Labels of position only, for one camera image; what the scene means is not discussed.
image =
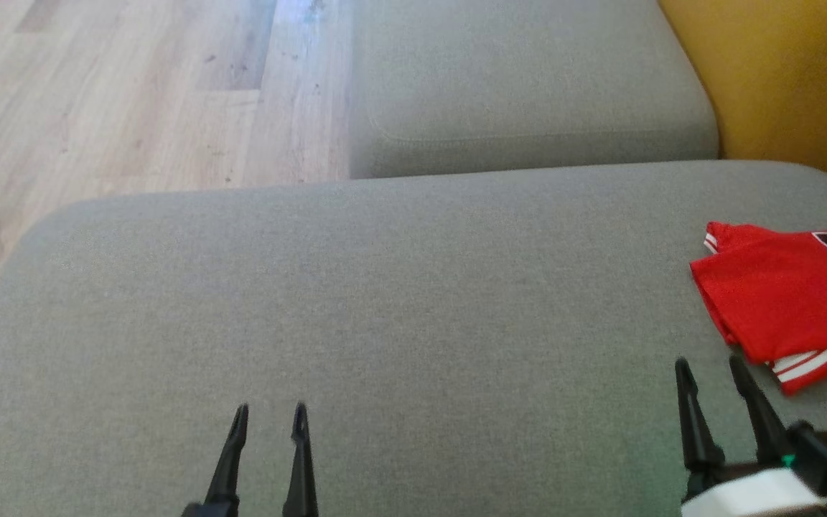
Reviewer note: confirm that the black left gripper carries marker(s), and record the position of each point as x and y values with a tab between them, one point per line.
216	510

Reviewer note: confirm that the red basketball jersey white stripes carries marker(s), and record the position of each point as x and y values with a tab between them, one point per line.
772	301

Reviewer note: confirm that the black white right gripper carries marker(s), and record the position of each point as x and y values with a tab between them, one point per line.
751	495

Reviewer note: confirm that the large grey sofa seat cushion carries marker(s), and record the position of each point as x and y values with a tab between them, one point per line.
313	287

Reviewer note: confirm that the yellow sofa back cushion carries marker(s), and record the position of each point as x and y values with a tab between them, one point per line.
794	72

